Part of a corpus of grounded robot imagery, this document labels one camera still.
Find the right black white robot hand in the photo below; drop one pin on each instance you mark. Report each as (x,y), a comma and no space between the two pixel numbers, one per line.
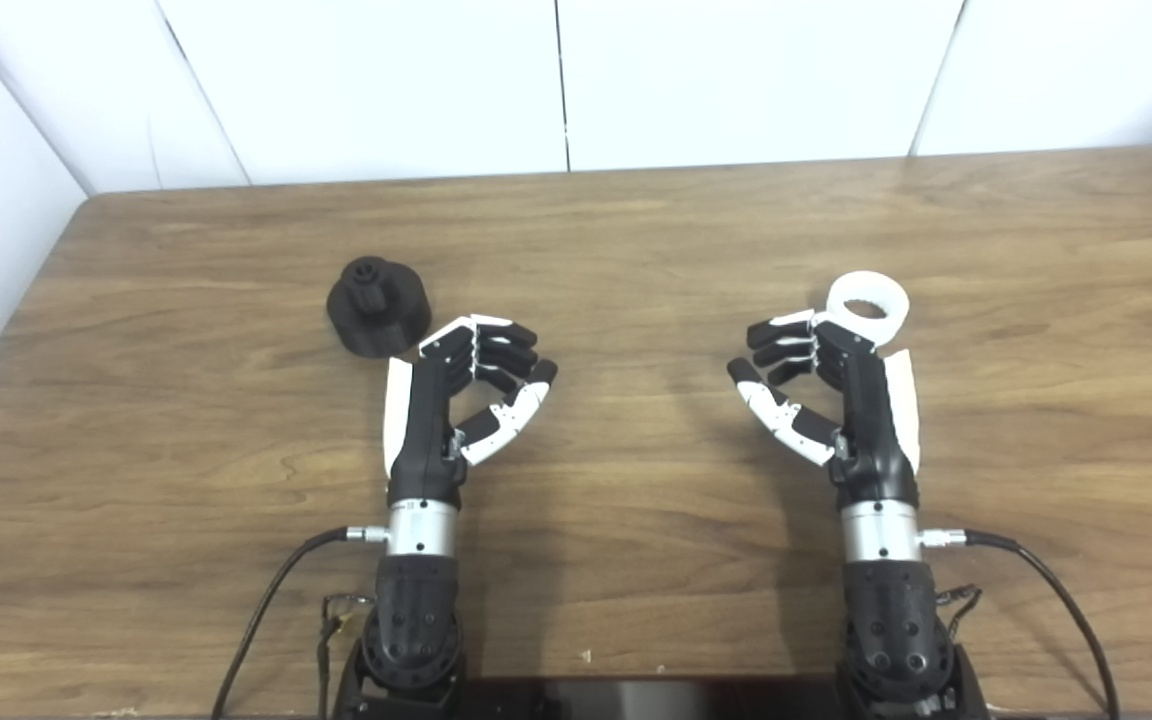
(871,420)

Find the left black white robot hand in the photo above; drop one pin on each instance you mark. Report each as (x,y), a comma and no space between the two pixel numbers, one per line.
(426,420)

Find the round black plastic part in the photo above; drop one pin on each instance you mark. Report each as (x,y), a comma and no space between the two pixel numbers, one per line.
(381,320)

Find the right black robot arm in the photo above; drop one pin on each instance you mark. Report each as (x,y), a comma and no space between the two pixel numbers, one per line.
(891,610)

